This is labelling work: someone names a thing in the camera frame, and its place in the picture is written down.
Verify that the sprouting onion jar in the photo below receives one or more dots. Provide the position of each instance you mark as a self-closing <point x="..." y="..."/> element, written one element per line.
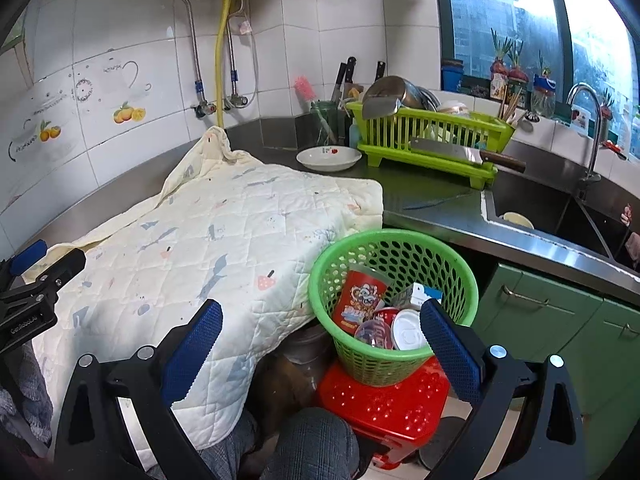
<point x="507" y="75"/>
<point x="542" y="95"/>

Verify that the pink bottle brush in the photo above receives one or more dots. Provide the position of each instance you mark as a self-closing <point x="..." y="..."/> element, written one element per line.
<point x="305" y="89"/>

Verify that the white plate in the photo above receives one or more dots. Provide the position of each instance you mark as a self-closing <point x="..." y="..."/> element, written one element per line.
<point x="327" y="157"/>

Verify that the green glass jar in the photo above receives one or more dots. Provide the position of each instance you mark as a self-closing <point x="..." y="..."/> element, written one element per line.
<point x="325" y="122"/>

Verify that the green dish rack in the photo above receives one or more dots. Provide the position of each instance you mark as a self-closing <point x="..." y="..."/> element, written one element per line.
<point x="400" y="130"/>

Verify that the green cabinet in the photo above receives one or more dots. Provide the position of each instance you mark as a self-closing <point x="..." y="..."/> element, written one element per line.
<point x="550" y="340"/>

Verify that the steel pot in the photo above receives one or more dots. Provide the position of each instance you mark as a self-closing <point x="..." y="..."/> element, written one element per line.
<point x="307" y="347"/>

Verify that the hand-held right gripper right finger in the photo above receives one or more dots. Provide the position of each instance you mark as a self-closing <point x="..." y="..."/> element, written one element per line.
<point x="450" y="350"/>

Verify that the white bowl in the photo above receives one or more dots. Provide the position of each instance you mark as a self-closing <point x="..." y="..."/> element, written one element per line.
<point x="517" y="220"/>

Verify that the blue plastic container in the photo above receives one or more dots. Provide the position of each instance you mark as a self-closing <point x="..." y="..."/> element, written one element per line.
<point x="452" y="77"/>

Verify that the cream quilted blanket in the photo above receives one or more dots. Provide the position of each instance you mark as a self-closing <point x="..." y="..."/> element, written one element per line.
<point x="225" y="230"/>

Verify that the teal dish soap bottle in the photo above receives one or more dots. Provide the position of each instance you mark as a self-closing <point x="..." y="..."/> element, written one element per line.
<point x="354" y="135"/>

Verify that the blue and white carton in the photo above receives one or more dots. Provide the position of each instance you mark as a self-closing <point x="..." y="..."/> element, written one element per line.
<point x="417" y="296"/>

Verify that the dark round lid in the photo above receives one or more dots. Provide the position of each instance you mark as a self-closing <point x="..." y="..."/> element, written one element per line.
<point x="442" y="442"/>

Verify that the person's left hand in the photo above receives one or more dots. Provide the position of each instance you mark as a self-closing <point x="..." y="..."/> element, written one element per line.
<point x="25" y="405"/>

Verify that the person's grey trouser leg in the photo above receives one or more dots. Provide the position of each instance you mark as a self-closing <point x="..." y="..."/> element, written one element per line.
<point x="310" y="445"/>

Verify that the chrome faucet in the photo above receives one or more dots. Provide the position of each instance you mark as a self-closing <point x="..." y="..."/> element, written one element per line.
<point x="595" y="140"/>

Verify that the red soda can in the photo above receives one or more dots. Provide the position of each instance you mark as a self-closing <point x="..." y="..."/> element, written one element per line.
<point x="385" y="317"/>

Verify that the red plastic stool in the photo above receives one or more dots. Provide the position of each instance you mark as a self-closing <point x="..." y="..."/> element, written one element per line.
<point x="385" y="405"/>

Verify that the steel bowl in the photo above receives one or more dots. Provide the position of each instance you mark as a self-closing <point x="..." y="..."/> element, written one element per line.
<point x="390" y="92"/>

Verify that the metal water pipe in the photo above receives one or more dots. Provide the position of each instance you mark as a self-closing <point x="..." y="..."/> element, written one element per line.
<point x="231" y="55"/>
<point x="195" y="50"/>

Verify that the green plastic basket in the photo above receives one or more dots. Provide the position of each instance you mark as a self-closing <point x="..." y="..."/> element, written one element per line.
<point x="370" y="365"/>

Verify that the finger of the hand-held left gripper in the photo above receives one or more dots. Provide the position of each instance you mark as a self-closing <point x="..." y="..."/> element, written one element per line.
<point x="62" y="270"/>
<point x="30" y="257"/>

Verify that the red and yellow plastic cup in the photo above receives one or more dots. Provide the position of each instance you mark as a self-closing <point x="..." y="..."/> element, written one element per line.
<point x="369" y="334"/>

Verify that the red snack tube can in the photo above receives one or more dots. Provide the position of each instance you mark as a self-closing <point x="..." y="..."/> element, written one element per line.
<point x="357" y="300"/>

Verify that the pink cloth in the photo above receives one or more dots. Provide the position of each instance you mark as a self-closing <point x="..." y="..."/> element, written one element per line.
<point x="632" y="247"/>

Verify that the steel sink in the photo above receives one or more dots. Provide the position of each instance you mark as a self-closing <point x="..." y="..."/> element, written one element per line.
<point x="540" y="205"/>

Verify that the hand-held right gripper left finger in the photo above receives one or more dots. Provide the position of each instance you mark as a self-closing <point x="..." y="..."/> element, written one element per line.
<point x="192" y="350"/>

